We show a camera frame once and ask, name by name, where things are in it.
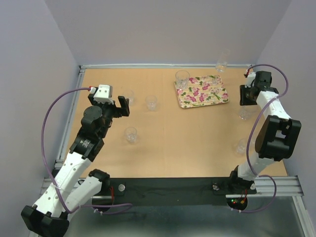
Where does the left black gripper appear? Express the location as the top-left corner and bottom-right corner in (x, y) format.
(88, 94), (129, 138)

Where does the tall stemmed wine glass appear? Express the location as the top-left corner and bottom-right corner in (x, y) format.
(215, 49), (230, 73)

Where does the large clear tumbler glass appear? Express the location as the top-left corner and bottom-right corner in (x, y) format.
(175, 70), (190, 89)

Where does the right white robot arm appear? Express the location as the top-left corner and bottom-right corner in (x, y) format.
(227, 71), (302, 193)

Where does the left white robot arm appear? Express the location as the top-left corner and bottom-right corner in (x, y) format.
(21, 95), (130, 237)

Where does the floral patterned tray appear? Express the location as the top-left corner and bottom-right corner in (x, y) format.
(174, 75), (229, 109)

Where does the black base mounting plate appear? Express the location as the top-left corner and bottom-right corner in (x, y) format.
(92, 177), (256, 207)

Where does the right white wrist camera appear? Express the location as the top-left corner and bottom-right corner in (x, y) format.
(244, 72), (256, 88)

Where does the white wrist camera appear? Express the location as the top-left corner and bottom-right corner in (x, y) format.
(244, 72), (256, 88)
(93, 84), (114, 104)

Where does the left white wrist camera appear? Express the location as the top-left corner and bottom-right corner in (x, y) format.
(93, 84), (114, 104)

